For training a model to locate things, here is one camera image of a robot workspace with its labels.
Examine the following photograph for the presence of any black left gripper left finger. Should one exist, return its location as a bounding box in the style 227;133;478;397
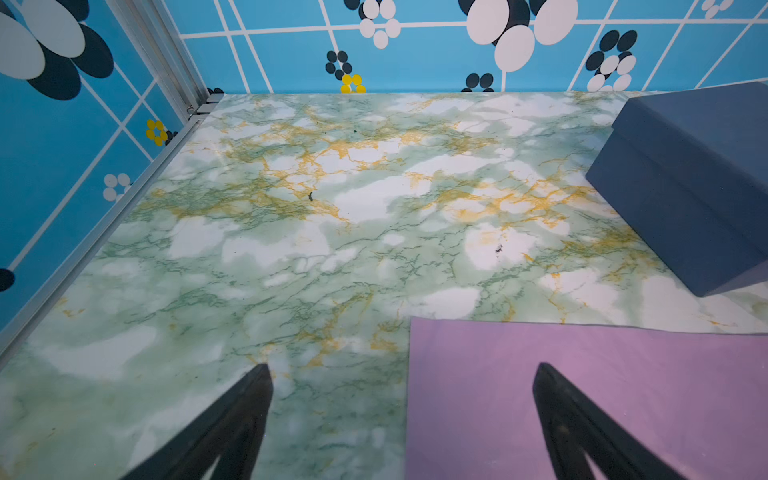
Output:
125;364;273;479

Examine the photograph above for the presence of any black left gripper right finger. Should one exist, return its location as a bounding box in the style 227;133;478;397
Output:
532;363;682;479

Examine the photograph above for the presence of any purple wrapping paper sheet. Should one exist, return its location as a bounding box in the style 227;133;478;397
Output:
404;316;768;480

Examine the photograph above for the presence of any dark blue gift box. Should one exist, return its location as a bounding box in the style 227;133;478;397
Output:
586;82;767;297

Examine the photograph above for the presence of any aluminium frame post left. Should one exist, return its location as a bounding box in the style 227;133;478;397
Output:
106;0;209;123

